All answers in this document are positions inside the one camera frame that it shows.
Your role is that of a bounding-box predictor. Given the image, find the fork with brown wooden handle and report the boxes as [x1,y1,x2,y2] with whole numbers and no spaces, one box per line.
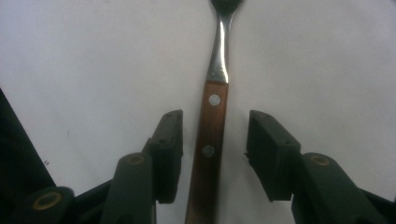
[185,0,246,224]

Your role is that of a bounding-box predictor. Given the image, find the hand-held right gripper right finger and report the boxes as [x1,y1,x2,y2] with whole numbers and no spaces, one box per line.
[245,109,389,224]

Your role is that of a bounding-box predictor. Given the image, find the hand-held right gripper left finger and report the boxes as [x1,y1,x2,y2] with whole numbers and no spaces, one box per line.
[99,109,184,224]

